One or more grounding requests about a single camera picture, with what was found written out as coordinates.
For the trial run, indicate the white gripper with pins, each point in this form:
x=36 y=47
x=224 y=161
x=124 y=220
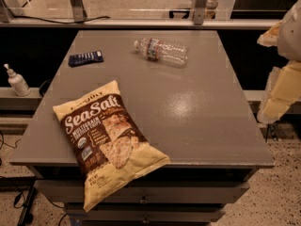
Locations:
x=291 y=38

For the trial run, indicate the grey metal post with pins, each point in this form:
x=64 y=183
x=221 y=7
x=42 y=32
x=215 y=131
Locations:
x=199 y=11
x=78 y=11

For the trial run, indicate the grey drawer cabinet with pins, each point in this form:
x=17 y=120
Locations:
x=198 y=115

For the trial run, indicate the grey metal post right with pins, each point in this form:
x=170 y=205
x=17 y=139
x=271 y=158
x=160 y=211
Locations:
x=199 y=11

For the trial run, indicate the clear plastic water bottle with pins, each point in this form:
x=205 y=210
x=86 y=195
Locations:
x=170 y=53

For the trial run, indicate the sea salt chips bag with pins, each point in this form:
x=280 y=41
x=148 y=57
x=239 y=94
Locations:
x=109 y=148

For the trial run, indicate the grey metal post left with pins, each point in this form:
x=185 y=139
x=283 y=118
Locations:
x=78 y=11

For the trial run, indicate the white pump dispenser bottle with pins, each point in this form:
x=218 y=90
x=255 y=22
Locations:
x=17 y=82

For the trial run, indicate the dark blue snack bar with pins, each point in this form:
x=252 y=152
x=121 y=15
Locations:
x=85 y=58

